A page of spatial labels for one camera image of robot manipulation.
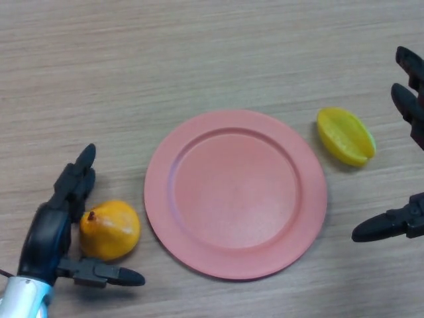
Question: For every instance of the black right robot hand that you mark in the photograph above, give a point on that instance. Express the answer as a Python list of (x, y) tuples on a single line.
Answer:
[(410, 99)]

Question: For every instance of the yellow starfruit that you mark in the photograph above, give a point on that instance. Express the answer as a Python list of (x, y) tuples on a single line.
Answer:
[(346, 136)]

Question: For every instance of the yellow pear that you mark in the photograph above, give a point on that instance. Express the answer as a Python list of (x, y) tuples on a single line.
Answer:
[(111, 230)]

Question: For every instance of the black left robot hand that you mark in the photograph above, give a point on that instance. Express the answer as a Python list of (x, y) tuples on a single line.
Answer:
[(49, 238)]

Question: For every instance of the pink round plate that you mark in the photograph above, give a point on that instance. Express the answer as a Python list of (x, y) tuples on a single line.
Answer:
[(235, 195)]

